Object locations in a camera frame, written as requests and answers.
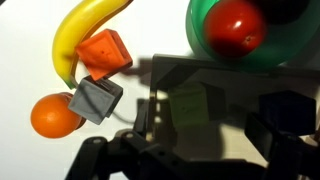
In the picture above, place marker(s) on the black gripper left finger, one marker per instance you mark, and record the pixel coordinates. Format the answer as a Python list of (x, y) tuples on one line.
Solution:
[(133, 156)]

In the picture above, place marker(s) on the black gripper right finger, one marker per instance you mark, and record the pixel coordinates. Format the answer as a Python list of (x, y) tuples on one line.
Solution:
[(286, 160)]

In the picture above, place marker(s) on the gray block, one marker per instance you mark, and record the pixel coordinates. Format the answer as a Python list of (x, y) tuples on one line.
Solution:
[(95, 101)]

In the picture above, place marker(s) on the orange block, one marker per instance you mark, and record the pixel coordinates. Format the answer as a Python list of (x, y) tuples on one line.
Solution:
[(103, 55)]

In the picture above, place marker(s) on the orange toy fruit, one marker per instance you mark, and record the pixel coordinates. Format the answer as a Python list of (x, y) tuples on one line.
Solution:
[(51, 116)]

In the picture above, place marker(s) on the green plastic bowl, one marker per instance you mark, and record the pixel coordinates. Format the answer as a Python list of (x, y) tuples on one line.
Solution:
[(293, 50)]

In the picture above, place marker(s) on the yellow toy banana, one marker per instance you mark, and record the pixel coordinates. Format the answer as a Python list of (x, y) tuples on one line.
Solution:
[(71, 35)]

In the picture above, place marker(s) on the red toy tomato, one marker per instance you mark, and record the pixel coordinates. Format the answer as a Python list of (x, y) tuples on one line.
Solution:
[(233, 28)]

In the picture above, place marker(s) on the dark round toy fruit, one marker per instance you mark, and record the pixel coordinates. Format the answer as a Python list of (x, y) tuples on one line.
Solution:
[(283, 9)]

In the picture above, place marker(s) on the wooden tray frame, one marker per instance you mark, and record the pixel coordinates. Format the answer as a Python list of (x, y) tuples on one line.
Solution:
[(233, 71)]

